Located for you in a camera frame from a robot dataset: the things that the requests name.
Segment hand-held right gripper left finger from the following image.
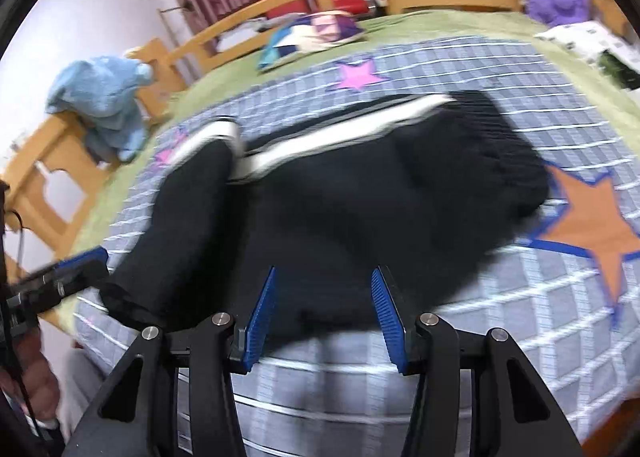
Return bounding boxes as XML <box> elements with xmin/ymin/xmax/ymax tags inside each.
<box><xmin>60</xmin><ymin>266</ymin><xmax>278</xmax><ymax>457</ymax></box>

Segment geometric pattern pillow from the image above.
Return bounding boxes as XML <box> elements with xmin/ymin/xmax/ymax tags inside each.
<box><xmin>257</xmin><ymin>11</ymin><xmax>366</xmax><ymax>72</ymax></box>

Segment black cable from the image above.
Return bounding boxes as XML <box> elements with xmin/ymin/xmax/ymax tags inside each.
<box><xmin>2</xmin><ymin>209</ymin><xmax>58</xmax><ymax>457</ymax></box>

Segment white flower-print pillow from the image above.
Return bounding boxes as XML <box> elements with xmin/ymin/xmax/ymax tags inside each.
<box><xmin>532</xmin><ymin>21</ymin><xmax>636</xmax><ymax>68</ymax></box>

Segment checkered star-print bed sheet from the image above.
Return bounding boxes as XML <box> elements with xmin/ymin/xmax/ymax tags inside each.
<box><xmin>72</xmin><ymin>37</ymin><xmax>640</xmax><ymax>457</ymax></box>

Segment person's left hand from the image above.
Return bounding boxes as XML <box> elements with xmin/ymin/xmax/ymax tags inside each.
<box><xmin>0</xmin><ymin>327</ymin><xmax>62</xmax><ymax>430</ymax></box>

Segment green blanket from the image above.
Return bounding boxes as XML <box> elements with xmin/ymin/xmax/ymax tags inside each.
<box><xmin>65</xmin><ymin>9</ymin><xmax>640</xmax><ymax>258</ymax></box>

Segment blue plush toy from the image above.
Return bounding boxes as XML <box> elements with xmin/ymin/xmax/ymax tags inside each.
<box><xmin>45</xmin><ymin>55</ymin><xmax>153</xmax><ymax>162</ymax></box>

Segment black pants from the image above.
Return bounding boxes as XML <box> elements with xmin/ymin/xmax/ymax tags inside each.
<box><xmin>100</xmin><ymin>91</ymin><xmax>551</xmax><ymax>338</ymax></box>

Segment wooden bed frame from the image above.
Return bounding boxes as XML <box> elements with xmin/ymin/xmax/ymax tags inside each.
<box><xmin>0</xmin><ymin>0</ymin><xmax>640</xmax><ymax>338</ymax></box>

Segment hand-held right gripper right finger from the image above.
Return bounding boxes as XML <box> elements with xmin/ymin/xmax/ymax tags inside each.
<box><xmin>371</xmin><ymin>266</ymin><xmax>583</xmax><ymax>457</ymax></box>

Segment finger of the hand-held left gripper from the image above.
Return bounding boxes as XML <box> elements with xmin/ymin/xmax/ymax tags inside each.
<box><xmin>10</xmin><ymin>247</ymin><xmax>110</xmax><ymax>310</ymax></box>

